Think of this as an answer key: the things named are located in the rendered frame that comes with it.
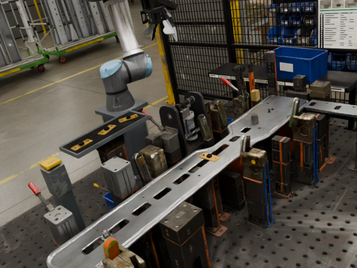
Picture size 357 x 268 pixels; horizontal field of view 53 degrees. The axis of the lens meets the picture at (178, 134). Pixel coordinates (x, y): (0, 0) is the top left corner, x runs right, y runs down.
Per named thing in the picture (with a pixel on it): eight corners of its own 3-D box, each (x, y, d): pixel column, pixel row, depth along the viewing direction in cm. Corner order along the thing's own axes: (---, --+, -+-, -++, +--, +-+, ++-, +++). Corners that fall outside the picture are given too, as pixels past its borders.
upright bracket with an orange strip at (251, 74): (256, 150, 202) (249, 64, 180) (255, 149, 203) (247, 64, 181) (260, 147, 204) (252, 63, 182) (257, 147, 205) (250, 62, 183)
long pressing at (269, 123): (79, 297, 96) (77, 293, 95) (41, 260, 111) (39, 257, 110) (312, 101, 178) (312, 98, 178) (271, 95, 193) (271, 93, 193)
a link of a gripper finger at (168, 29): (168, 44, 141) (155, 25, 142) (178, 40, 145) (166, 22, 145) (172, 40, 139) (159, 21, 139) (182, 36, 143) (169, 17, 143)
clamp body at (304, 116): (313, 190, 163) (312, 122, 148) (289, 182, 171) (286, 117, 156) (321, 179, 169) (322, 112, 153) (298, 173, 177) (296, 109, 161)
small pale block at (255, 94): (261, 153, 198) (255, 92, 182) (255, 152, 200) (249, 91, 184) (264, 150, 200) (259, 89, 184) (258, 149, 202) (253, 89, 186)
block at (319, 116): (320, 174, 172) (321, 122, 160) (298, 168, 180) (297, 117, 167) (329, 164, 178) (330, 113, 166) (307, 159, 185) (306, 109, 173)
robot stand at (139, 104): (113, 173, 207) (94, 110, 189) (139, 156, 219) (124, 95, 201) (135, 184, 193) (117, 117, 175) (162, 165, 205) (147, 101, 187)
